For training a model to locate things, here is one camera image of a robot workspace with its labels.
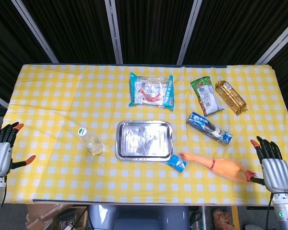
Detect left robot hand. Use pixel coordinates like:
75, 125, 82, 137
0, 122, 36, 178

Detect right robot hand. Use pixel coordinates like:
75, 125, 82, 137
246, 136, 288, 194

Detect clear plastic bottle green cap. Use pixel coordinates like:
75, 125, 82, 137
77, 127, 104, 156

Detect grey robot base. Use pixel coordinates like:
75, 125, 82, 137
87, 205, 190, 230

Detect stainless steel tray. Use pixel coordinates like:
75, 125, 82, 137
115, 120, 174, 161

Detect yellow rubber chicken toy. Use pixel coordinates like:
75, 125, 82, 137
179, 151, 257, 183

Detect cardboard box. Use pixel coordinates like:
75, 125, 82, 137
25, 203, 74, 230

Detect blue silver cookie pack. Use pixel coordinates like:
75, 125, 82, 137
186, 111, 233, 146

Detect gold foil biscuit pack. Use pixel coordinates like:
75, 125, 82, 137
215, 80, 248, 116

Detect small blue white sachet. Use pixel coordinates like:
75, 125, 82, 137
165, 153, 188, 173

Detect green snack bag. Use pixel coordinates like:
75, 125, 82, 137
190, 76, 224, 117

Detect yellow white checkered tablecloth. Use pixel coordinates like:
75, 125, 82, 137
0, 64, 288, 206

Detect teal instant noodle packet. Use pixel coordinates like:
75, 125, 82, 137
128, 72, 175, 111

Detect black cable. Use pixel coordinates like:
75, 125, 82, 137
265, 193, 274, 230

